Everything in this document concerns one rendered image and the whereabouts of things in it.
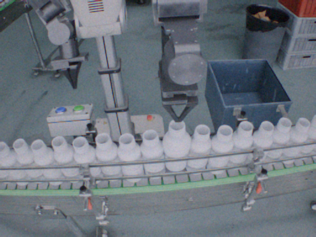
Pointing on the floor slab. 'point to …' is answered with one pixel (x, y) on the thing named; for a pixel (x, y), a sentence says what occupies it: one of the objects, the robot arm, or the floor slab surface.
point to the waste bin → (264, 33)
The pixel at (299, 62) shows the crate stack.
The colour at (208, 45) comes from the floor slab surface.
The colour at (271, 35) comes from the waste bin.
